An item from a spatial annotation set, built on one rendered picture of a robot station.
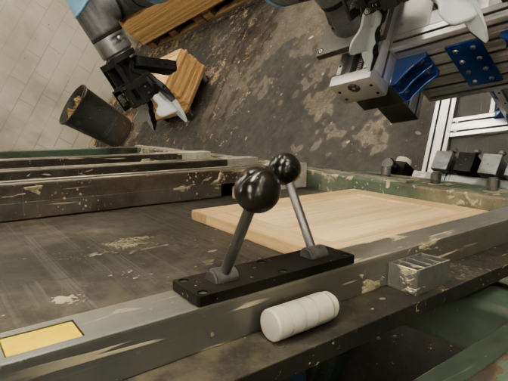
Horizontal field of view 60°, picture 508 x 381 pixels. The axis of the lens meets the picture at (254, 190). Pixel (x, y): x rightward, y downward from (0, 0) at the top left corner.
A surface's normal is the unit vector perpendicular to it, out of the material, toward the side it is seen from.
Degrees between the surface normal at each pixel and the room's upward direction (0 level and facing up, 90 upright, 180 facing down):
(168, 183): 90
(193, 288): 59
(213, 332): 90
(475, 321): 31
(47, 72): 90
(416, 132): 0
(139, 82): 90
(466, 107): 0
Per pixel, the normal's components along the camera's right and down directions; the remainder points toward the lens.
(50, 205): 0.61, 0.13
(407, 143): -0.68, -0.43
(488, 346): 0.01, -0.99
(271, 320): -0.80, 0.09
